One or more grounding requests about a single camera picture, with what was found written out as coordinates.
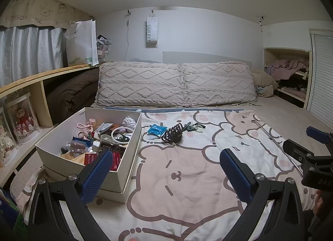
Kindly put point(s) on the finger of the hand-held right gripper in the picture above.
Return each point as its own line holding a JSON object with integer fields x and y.
{"x": 296, "y": 150}
{"x": 316, "y": 133}

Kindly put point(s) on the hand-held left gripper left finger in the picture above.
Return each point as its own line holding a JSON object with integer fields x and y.
{"x": 96, "y": 176}

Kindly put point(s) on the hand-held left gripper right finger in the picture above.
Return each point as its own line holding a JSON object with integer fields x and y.
{"x": 235, "y": 176}

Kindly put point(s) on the white shoe box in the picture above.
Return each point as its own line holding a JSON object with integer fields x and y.
{"x": 121, "y": 174}

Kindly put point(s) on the dark brown hair claw clip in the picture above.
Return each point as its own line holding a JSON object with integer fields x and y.
{"x": 171, "y": 133}

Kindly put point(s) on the person's right hand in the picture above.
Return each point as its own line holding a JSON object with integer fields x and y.
{"x": 318, "y": 200}

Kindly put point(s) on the red packet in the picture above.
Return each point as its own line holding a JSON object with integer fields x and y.
{"x": 91, "y": 159}

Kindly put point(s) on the thin metal rod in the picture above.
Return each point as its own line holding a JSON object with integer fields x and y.
{"x": 273, "y": 141}

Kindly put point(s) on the beige block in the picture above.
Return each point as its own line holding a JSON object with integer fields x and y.
{"x": 71, "y": 157}

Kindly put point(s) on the beige bed sheet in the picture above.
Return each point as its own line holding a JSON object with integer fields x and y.
{"x": 286, "y": 116}

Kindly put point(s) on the white paper slip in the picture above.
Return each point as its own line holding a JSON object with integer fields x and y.
{"x": 104, "y": 127}

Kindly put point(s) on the pink plastic clips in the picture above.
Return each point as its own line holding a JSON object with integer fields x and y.
{"x": 83, "y": 125}

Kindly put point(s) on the cartoon printed blanket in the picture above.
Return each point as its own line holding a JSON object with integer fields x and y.
{"x": 182, "y": 191}

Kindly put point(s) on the white louvre door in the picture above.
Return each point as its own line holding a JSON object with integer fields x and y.
{"x": 322, "y": 74}

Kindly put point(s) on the white fluffy scrunchie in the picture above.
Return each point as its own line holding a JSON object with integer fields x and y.
{"x": 129, "y": 122}

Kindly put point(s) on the pink clothes pile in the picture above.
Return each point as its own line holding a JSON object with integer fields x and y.
{"x": 286, "y": 66}

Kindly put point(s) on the beige plush blanket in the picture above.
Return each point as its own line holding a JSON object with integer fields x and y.
{"x": 262, "y": 79}

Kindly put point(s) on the blue foil packet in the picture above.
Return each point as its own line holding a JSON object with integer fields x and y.
{"x": 156, "y": 129}

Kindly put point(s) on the folded brown blanket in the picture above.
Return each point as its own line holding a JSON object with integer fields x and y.
{"x": 70, "y": 95}

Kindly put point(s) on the white wardrobe niche shelf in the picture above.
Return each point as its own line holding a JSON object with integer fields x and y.
{"x": 268, "y": 59}

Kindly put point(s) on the teddy bear in red dress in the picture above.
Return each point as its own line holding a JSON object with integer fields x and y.
{"x": 23, "y": 122}

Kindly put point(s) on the beige knitted pillow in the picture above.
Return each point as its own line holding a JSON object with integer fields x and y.
{"x": 218, "y": 82}
{"x": 140, "y": 85}

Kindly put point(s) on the blue and green box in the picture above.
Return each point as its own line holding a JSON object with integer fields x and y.
{"x": 7, "y": 212}

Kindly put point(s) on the cream frilly doll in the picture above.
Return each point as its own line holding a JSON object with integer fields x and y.
{"x": 5, "y": 142}

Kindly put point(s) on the doll in clear case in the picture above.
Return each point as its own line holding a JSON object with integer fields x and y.
{"x": 10, "y": 105}

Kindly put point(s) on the wooden shelf unit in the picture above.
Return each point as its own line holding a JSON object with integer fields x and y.
{"x": 39, "y": 76}

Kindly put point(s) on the clear plastic container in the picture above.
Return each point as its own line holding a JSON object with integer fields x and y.
{"x": 102, "y": 48}

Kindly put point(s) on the white paper bag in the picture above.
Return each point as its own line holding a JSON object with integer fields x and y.
{"x": 80, "y": 43}

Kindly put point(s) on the light blue curtain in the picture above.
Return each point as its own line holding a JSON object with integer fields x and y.
{"x": 26, "y": 51}

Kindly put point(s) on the white hanging bag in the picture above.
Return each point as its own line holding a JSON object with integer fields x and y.
{"x": 152, "y": 33}

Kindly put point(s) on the beige printed valance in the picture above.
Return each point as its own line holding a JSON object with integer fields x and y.
{"x": 39, "y": 12}

